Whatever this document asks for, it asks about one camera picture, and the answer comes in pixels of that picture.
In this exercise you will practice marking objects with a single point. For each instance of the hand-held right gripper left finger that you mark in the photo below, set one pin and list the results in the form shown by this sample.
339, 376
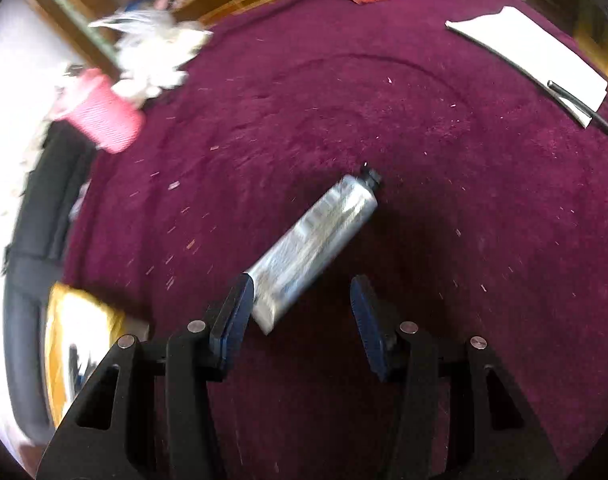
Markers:
231, 330

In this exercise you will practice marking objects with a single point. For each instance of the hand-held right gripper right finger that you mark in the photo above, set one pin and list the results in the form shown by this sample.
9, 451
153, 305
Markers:
368, 330

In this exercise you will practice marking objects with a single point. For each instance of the silver tube with black cap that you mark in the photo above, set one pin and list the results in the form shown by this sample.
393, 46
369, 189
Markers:
314, 240

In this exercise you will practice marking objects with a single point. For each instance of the maroon velvet tablecloth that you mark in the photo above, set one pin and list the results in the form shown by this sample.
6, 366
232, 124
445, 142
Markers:
433, 210

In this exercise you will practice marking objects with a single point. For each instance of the yellow tape roll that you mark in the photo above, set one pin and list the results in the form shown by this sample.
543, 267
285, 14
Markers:
79, 320

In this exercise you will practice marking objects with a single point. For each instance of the black chair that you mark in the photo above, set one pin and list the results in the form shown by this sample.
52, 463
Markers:
39, 210

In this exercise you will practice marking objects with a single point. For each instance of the white plastic bag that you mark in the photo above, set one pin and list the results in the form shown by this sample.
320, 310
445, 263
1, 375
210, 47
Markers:
149, 55

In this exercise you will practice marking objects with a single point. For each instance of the slim black pen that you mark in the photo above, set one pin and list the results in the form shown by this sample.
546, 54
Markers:
573, 100

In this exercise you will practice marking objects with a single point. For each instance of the white notebook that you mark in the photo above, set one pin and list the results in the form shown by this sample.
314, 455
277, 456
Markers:
528, 45

